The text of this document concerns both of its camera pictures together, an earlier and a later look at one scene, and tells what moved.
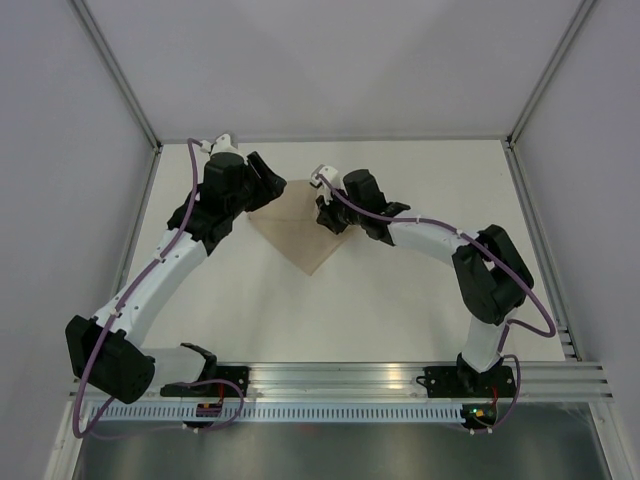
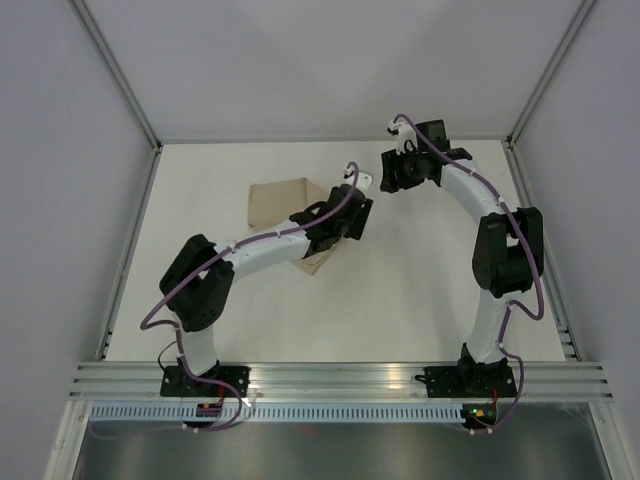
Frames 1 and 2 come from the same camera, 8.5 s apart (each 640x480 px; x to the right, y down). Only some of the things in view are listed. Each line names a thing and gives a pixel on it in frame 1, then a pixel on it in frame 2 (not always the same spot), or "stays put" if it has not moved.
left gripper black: [270, 186] → [356, 229]
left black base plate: [240, 375] stays put
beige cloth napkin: [290, 219] stays put
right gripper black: [326, 216] → [392, 162]
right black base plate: [464, 382] stays put
